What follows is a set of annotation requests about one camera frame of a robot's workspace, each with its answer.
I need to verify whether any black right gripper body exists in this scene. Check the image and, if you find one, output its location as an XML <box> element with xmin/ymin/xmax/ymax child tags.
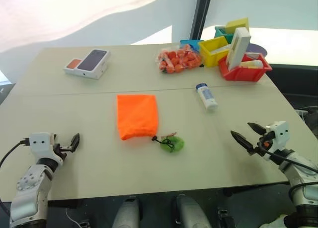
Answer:
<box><xmin>251</xmin><ymin>134</ymin><xmax>273</xmax><ymax>161</ymax></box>

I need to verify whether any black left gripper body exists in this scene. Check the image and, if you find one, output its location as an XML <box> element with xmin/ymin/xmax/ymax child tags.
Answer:
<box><xmin>52</xmin><ymin>143</ymin><xmax>71</xmax><ymax>160</ymax></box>

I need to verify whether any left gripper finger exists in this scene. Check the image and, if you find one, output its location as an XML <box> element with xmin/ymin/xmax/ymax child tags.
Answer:
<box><xmin>70</xmin><ymin>133</ymin><xmax>80</xmax><ymax>148</ymax></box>
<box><xmin>61</xmin><ymin>144</ymin><xmax>78</xmax><ymax>153</ymax></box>

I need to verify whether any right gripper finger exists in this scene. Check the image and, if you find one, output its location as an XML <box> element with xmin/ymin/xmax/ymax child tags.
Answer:
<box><xmin>230</xmin><ymin>130</ymin><xmax>255</xmax><ymax>156</ymax></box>
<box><xmin>247</xmin><ymin>122</ymin><xmax>268</xmax><ymax>137</ymax></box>

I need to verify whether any clear bag of orange items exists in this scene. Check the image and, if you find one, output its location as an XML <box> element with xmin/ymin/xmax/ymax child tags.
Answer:
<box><xmin>156</xmin><ymin>45</ymin><xmax>203</xmax><ymax>75</ymax></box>

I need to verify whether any white bottle with blue cap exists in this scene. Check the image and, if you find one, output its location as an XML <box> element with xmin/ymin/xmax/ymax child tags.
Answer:
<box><xmin>195</xmin><ymin>82</ymin><xmax>219</xmax><ymax>112</ymax></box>

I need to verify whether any red plastic bin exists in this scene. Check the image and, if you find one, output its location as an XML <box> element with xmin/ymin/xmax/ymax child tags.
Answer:
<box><xmin>218</xmin><ymin>52</ymin><xmax>273</xmax><ymax>83</ymax></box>

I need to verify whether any green mesh pouch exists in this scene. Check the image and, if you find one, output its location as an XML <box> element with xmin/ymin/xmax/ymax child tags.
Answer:
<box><xmin>159</xmin><ymin>135</ymin><xmax>186</xmax><ymax>154</ymax></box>

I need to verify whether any yellow and white tube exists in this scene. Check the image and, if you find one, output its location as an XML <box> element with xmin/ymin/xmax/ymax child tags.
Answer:
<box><xmin>239</xmin><ymin>59</ymin><xmax>264</xmax><ymax>70</ymax></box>

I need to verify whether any white box with orange print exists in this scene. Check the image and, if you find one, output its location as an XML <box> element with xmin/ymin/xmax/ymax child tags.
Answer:
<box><xmin>63</xmin><ymin>59</ymin><xmax>83</xmax><ymax>76</ymax></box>

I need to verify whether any dark purple round object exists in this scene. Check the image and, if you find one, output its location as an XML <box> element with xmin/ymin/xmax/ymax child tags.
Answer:
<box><xmin>247</xmin><ymin>42</ymin><xmax>269</xmax><ymax>58</ymax></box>

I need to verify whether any white box with dark phone print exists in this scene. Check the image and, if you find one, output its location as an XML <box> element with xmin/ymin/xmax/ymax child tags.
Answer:
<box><xmin>76</xmin><ymin>48</ymin><xmax>111</xmax><ymax>80</ymax></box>

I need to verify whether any tall white box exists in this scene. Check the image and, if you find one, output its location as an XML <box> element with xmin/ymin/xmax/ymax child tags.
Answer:
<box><xmin>225</xmin><ymin>27</ymin><xmax>252</xmax><ymax>71</ymax></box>

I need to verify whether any large yellow plastic bin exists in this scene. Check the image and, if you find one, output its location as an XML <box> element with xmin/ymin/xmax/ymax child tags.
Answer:
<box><xmin>198</xmin><ymin>36</ymin><xmax>233</xmax><ymax>69</ymax></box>

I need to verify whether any dark rounded grey shape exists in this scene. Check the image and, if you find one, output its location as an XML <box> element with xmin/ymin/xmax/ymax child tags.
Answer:
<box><xmin>172</xmin><ymin>194</ymin><xmax>207</xmax><ymax>228</ymax></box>
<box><xmin>112</xmin><ymin>195</ymin><xmax>144</xmax><ymax>228</ymax></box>

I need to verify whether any teal plastic bin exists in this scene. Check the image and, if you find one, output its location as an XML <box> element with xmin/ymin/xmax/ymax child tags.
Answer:
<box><xmin>214</xmin><ymin>25</ymin><xmax>236</xmax><ymax>44</ymax></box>

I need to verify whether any small yellow plastic bin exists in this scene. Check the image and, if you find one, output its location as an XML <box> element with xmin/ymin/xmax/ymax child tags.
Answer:
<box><xmin>224</xmin><ymin>17</ymin><xmax>250</xmax><ymax>36</ymax></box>

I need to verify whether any blue plastic bin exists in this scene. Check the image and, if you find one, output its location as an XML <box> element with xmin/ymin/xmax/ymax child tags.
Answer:
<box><xmin>179</xmin><ymin>39</ymin><xmax>205</xmax><ymax>51</ymax></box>

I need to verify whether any dark metal pillar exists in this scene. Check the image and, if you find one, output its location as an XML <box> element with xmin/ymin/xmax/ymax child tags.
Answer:
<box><xmin>189</xmin><ymin>0</ymin><xmax>215</xmax><ymax>41</ymax></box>

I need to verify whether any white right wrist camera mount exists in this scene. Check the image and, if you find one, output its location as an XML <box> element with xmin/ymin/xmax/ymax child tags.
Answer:
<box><xmin>262</xmin><ymin>120</ymin><xmax>291</xmax><ymax>152</ymax></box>

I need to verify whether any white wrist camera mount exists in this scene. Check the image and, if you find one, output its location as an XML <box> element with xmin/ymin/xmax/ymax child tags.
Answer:
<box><xmin>262</xmin><ymin>120</ymin><xmax>291</xmax><ymax>152</ymax></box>
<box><xmin>29</xmin><ymin>132</ymin><xmax>63</xmax><ymax>165</ymax></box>

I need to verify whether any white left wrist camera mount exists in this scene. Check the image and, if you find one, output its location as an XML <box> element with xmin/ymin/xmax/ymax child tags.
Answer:
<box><xmin>29</xmin><ymin>132</ymin><xmax>63</xmax><ymax>165</ymax></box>

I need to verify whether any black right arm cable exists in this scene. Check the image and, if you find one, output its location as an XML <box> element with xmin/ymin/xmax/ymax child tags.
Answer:
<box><xmin>258</xmin><ymin>144</ymin><xmax>318</xmax><ymax>174</ymax></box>

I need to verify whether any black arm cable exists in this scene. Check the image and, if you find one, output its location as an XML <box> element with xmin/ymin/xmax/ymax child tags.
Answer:
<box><xmin>0</xmin><ymin>138</ymin><xmax>31</xmax><ymax>169</ymax></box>
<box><xmin>258</xmin><ymin>144</ymin><xmax>318</xmax><ymax>174</ymax></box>

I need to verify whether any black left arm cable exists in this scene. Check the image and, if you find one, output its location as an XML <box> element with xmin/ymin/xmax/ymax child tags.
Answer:
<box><xmin>0</xmin><ymin>138</ymin><xmax>31</xmax><ymax>169</ymax></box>

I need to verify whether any orange cloth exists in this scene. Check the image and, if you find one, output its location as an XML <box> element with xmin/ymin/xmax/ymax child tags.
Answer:
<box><xmin>116</xmin><ymin>93</ymin><xmax>159</xmax><ymax>141</ymax></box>

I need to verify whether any dark green string with knot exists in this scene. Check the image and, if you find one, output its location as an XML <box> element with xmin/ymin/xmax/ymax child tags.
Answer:
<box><xmin>151</xmin><ymin>136</ymin><xmax>175</xmax><ymax>150</ymax></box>

